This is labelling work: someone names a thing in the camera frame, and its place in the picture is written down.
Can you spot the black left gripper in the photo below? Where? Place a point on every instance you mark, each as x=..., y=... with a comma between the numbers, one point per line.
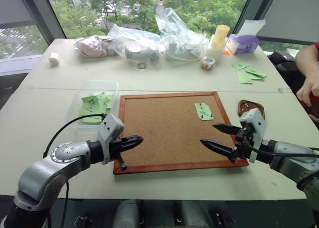
x=116, y=147

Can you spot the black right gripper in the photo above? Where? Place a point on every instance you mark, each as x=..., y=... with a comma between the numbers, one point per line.
x=244, y=141

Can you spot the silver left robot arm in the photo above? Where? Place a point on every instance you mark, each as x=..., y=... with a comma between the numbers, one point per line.
x=45, y=173

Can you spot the bystander bare forearm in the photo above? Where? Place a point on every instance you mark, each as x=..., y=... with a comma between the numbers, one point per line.
x=307, y=61

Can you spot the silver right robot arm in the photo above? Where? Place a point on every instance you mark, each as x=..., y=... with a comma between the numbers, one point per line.
x=291, y=163

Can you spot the green note pinned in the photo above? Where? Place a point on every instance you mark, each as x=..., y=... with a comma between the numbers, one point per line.
x=204, y=111

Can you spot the wood framed cork board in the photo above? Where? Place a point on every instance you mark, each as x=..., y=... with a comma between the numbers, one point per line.
x=164, y=128

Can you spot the green paper note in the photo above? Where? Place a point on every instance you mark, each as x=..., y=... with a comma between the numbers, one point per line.
x=256, y=72
x=88, y=105
x=92, y=119
x=244, y=78
x=104, y=99
x=239, y=65

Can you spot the small jar of coloured pins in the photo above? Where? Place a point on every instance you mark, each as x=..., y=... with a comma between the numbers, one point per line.
x=207, y=63

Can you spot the bystander bare hand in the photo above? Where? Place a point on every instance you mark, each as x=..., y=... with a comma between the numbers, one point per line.
x=307, y=91

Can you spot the brown wooden pin dish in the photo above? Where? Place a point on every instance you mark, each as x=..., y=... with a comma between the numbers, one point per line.
x=250, y=106

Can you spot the clear plastic container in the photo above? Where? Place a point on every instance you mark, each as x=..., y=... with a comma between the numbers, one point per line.
x=97, y=86

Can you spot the dark rounded grey shape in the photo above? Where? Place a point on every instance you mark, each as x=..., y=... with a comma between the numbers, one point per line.
x=125, y=213

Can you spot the clear bag with grey item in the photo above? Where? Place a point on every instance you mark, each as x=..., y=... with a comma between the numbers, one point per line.
x=137, y=48

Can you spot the red item in bystander hand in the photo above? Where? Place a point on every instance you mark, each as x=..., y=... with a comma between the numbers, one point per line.
x=314, y=111

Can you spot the purple tissue box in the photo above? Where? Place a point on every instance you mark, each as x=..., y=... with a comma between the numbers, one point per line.
x=243, y=45

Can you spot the plastic bag with pink cloth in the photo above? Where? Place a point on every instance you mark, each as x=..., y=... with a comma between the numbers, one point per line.
x=92, y=47

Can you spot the yellow plastic cup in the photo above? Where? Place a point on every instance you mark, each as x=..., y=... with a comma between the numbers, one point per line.
x=220, y=34

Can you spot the large clear plastic bag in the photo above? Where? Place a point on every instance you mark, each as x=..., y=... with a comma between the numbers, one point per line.
x=179, y=34

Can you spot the white tissue sheet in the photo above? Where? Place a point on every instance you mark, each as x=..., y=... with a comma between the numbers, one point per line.
x=254, y=27

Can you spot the grey window blind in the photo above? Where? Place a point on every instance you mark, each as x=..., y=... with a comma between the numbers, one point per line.
x=291, y=14
x=13, y=6

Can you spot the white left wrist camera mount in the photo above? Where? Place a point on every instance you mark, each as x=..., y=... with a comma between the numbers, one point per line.
x=109, y=126

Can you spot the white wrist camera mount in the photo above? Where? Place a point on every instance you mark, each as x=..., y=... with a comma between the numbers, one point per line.
x=109, y=126
x=256, y=121

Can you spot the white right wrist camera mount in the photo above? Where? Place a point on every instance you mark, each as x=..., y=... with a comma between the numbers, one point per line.
x=256, y=121

